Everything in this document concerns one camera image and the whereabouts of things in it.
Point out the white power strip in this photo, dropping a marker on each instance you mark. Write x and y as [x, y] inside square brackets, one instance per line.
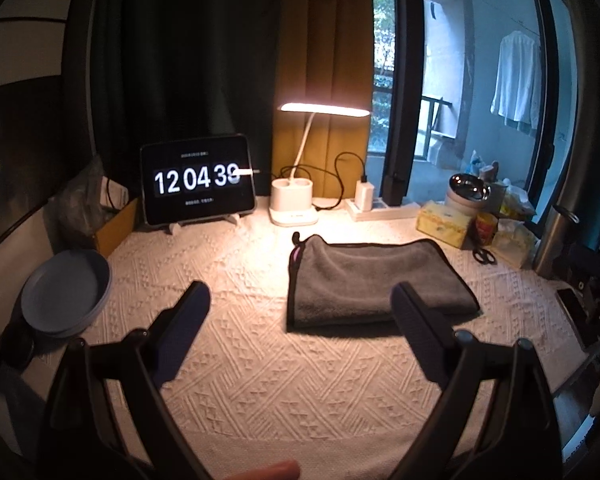
[385, 210]

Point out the red can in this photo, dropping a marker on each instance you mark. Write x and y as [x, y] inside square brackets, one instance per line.
[486, 227]

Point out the dark green curtain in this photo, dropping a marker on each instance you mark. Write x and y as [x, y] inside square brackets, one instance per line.
[180, 50]

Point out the stack of blue plates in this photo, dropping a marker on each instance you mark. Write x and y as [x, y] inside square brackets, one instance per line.
[62, 292]

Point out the mustard curtain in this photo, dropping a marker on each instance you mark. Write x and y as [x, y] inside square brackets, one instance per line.
[330, 50]

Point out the grey towel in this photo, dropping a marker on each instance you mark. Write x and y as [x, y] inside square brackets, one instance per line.
[370, 275]

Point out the person's left hand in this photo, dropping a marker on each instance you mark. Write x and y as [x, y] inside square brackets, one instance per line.
[275, 472]

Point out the white charger plug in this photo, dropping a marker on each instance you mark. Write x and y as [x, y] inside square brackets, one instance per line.
[365, 195]

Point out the soft tissue packet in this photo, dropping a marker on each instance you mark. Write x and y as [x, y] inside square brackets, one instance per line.
[512, 242]

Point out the black tablet showing clock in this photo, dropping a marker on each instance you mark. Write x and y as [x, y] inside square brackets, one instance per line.
[197, 180]

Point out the white knit tablecloth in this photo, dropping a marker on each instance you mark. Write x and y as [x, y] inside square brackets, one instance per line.
[260, 385]

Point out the yellow snack packet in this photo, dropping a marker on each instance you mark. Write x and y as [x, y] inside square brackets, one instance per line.
[517, 205]

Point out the black door frame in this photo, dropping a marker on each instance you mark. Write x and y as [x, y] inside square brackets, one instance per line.
[402, 85]

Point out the yellow tissue box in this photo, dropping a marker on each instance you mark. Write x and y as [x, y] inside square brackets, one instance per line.
[442, 225]

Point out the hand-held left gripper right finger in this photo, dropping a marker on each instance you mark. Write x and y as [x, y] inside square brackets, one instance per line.
[420, 340]

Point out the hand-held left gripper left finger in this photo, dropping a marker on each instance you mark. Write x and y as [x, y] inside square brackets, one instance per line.
[180, 335]

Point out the black scissors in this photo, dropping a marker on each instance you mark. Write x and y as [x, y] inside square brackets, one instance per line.
[486, 255]

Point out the black round object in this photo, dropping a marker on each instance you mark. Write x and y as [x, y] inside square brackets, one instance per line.
[15, 345]

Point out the black phone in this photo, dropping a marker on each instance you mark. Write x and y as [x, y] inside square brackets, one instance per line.
[577, 312]

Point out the white hanging shirt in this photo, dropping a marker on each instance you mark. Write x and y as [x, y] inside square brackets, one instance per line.
[517, 80]

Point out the grey plastic bag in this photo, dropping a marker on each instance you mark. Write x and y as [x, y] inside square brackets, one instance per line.
[77, 200]

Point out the cardboard box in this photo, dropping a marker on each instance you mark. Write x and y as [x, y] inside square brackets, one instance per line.
[117, 227]

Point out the white desk lamp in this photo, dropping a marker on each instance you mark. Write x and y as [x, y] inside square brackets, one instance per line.
[294, 200]

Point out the white tablet stand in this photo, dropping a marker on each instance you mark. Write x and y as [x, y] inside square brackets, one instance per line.
[176, 227]

